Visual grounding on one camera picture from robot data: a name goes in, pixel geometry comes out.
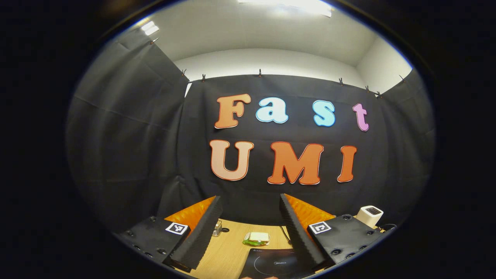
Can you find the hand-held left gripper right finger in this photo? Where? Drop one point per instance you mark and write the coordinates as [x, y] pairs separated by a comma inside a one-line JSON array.
[[298, 236]]

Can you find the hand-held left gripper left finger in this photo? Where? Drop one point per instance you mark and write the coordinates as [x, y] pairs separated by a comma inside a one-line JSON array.
[[201, 236]]

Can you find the black induction cooktop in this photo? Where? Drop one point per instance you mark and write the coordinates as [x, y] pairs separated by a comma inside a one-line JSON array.
[[271, 265]]

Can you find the sandwich on white plate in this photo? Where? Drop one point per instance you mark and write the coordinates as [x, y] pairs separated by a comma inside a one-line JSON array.
[[257, 237]]

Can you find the white toaster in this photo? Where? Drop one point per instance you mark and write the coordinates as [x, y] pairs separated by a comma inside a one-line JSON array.
[[369, 216]]

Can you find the row of black clips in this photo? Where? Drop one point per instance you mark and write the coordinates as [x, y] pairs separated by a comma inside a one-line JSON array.
[[260, 72]]

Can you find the small ceiling light panel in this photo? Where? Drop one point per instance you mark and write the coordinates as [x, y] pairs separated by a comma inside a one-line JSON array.
[[150, 28]]

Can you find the large ceiling light panel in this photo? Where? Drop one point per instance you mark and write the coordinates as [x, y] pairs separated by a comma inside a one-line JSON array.
[[294, 4]]

